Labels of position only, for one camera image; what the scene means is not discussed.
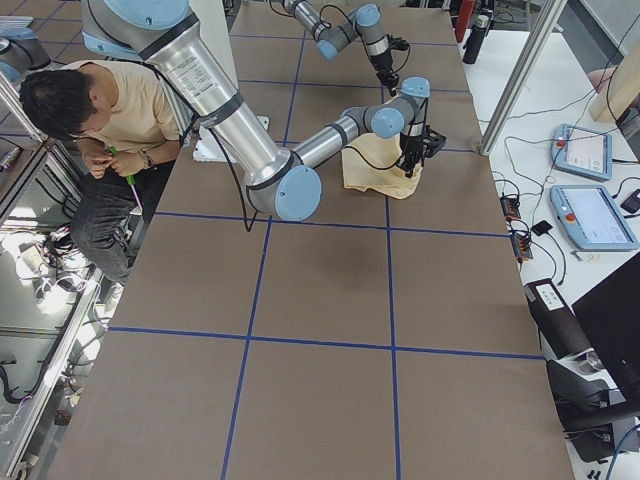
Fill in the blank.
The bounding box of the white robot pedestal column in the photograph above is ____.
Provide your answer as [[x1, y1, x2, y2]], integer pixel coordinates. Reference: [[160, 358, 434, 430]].
[[189, 1, 277, 172]]

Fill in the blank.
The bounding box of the black water bottle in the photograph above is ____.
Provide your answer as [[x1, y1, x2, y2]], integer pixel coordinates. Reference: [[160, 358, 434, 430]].
[[462, 14, 491, 65]]

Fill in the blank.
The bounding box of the aluminium frame post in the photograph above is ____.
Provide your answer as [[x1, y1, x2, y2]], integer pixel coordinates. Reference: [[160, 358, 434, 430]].
[[478, 0, 567, 156]]

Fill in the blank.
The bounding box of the seated person in beige shirt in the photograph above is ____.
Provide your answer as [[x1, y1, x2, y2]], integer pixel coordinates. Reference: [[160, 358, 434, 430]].
[[19, 60, 181, 284]]

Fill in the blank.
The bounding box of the black monitor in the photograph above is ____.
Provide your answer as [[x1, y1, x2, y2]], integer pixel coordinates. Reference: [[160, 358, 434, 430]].
[[572, 255, 639, 399]]

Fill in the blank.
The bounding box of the near blue teach pendant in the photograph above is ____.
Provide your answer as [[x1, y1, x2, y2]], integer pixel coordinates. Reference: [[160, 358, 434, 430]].
[[549, 185, 639, 252]]

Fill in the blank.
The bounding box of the blue teach pendant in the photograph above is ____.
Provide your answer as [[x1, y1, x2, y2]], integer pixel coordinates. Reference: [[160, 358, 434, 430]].
[[550, 123, 613, 181], [549, 185, 639, 252]]

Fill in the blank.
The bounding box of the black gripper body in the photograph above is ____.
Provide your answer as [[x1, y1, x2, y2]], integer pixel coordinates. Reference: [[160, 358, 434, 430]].
[[369, 49, 399, 96], [397, 133, 424, 178]]

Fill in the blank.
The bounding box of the red bottle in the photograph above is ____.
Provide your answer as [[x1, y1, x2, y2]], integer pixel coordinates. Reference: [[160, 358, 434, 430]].
[[454, 0, 476, 43]]

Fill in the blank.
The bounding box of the far blue teach pendant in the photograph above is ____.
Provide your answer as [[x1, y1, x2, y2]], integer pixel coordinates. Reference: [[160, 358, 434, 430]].
[[550, 123, 613, 181]]

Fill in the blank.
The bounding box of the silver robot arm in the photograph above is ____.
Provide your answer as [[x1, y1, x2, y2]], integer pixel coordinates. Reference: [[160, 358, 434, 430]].
[[281, 1, 410, 96], [82, 1, 445, 221]]

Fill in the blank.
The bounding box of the cream long-sleeve printed shirt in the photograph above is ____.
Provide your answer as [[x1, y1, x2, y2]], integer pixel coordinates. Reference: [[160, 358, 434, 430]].
[[341, 133, 423, 200]]

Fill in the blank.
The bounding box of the black orange electronics module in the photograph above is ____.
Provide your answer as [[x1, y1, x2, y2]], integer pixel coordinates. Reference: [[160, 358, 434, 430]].
[[500, 195, 533, 264]]

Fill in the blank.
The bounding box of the black box with label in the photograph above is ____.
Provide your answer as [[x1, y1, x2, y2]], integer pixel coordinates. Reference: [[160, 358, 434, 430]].
[[524, 279, 592, 358]]

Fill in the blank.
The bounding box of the green handled screwdriver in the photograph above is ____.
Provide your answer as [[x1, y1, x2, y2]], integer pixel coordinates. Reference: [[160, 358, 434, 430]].
[[106, 146, 142, 210]]

